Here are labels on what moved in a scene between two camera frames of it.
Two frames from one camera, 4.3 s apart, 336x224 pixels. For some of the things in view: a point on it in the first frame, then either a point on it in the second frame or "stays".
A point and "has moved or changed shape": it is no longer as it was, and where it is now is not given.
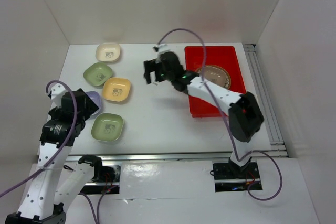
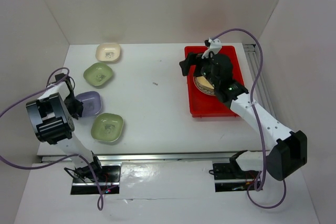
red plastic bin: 226,56 stays
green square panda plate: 106,127 stays
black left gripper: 90,107 to 77,108
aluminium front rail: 217,156 stays
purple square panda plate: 95,97 stays
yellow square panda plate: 116,89 has moved or changed shape
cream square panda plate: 107,52 stays
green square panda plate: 96,73 stays
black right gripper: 151,66 to 192,59
